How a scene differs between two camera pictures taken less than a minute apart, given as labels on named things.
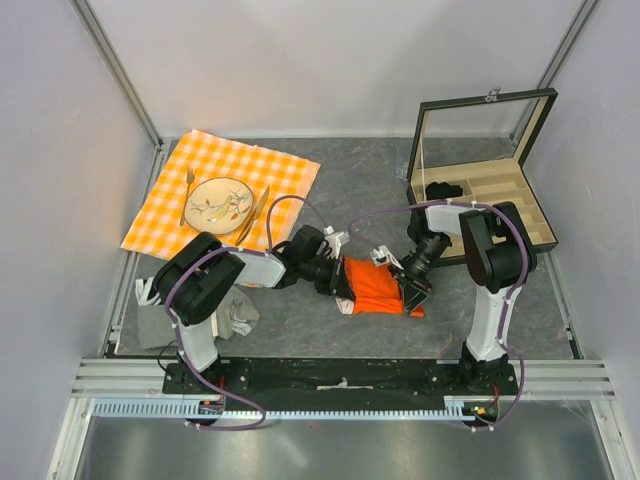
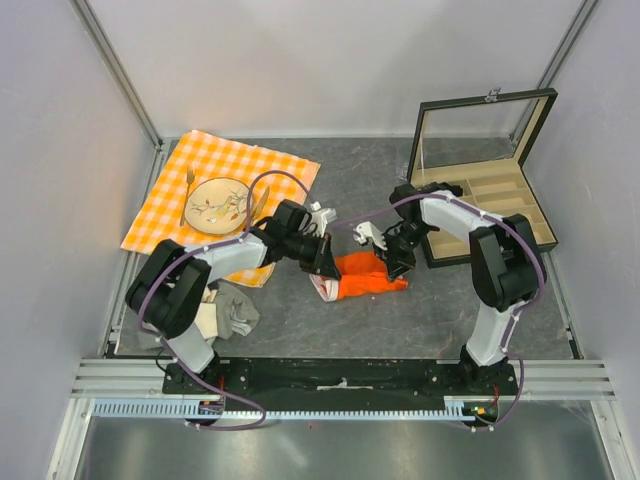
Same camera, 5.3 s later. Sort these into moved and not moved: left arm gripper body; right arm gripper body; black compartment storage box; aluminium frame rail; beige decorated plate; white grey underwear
Moved: right arm gripper body; left arm gripper body
Not moved: white grey underwear; black compartment storage box; beige decorated plate; aluminium frame rail
